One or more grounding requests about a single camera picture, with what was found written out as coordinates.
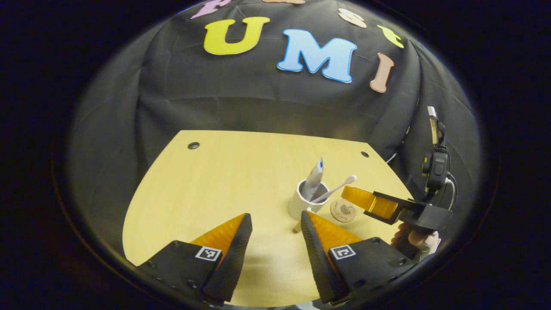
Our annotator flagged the light wooden desktop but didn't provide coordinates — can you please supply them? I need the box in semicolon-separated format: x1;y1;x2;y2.
122;130;415;307

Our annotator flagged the white cup with wooden handle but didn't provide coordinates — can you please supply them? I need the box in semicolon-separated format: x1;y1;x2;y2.
287;179;331;221

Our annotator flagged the round cork coaster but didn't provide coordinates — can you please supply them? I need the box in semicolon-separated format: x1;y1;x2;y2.
330;198;358;223

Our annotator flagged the white toothbrush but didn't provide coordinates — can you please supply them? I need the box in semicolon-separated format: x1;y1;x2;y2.
310;174;358;204

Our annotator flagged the white toothpaste tube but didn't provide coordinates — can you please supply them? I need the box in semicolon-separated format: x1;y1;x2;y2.
301;157;325;202

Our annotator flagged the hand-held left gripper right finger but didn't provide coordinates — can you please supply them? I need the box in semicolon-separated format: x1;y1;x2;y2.
300;211;419;304

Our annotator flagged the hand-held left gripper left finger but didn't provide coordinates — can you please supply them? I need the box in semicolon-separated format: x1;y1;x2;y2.
137;213;254;304

